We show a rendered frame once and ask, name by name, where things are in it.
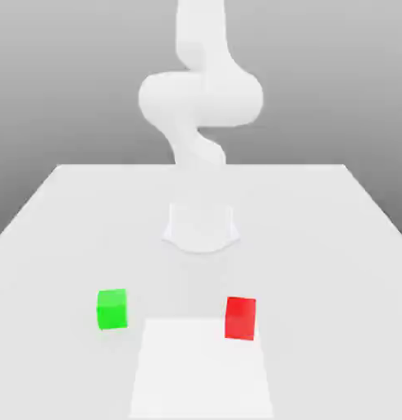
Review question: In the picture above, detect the small red cube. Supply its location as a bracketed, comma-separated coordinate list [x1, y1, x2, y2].
[223, 295, 258, 342]

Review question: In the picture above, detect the small green cube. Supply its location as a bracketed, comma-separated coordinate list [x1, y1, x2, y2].
[95, 287, 129, 331]

